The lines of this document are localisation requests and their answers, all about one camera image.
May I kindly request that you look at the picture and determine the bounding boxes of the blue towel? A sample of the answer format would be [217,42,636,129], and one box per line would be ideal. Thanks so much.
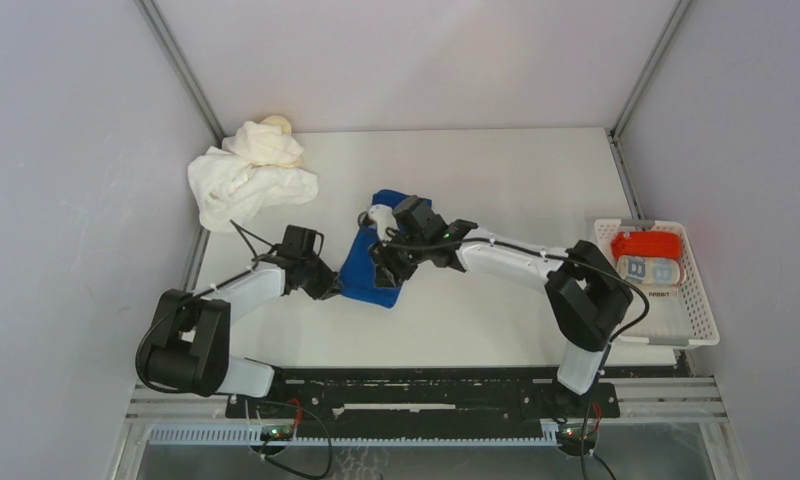
[339,211,401,309]

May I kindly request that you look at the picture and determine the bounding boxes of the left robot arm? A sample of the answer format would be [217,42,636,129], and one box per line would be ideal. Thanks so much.
[134,252,340,417]

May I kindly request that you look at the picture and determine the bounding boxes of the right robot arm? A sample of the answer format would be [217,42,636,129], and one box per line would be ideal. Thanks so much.
[368,228,634,416]

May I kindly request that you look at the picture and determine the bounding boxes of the red rolled towel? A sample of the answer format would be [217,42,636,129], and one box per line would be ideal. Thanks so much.
[610,231,683,260]

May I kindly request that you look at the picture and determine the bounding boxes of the white plastic basket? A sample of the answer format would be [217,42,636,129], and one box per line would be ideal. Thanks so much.
[593,219,720,349]

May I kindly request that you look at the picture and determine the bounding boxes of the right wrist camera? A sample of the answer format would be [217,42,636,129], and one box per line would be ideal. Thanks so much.
[365,196,448,244]

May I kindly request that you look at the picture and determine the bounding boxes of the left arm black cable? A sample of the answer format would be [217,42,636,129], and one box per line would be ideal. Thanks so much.
[134,219,282,395]

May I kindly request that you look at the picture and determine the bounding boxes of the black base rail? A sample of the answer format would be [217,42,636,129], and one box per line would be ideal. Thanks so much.
[225,367,621,441]

